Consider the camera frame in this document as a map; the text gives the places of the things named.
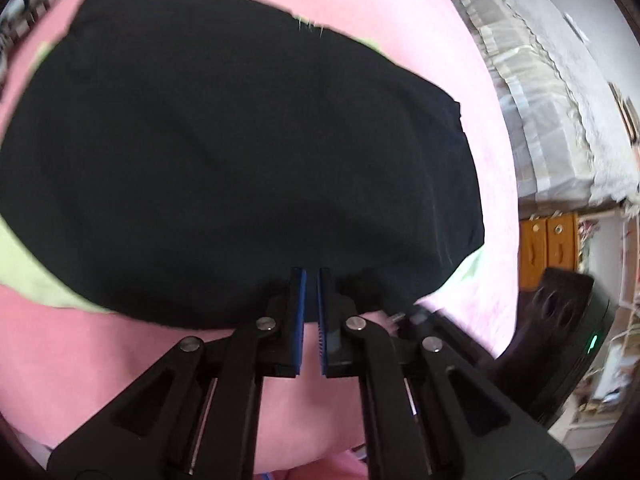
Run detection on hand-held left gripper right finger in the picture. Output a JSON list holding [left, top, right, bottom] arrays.
[[316, 267, 576, 480]]

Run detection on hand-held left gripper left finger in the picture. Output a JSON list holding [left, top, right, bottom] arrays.
[[46, 267, 307, 480]]

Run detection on black white checkered cloth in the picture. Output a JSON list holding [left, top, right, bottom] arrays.
[[0, 0, 67, 96]]

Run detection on black pants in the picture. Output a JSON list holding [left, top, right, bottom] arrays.
[[0, 0, 487, 331]]

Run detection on light green cloth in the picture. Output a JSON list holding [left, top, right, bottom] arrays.
[[0, 35, 487, 316]]

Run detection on white cluttered shelf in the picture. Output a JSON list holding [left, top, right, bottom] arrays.
[[570, 200, 640, 426]]

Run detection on pink blanket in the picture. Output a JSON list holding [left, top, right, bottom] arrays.
[[0, 0, 521, 480]]

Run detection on wooden drawer cabinet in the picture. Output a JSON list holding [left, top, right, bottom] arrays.
[[519, 212, 581, 291]]

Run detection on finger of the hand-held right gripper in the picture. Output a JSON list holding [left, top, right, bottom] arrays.
[[395, 309, 506, 401]]

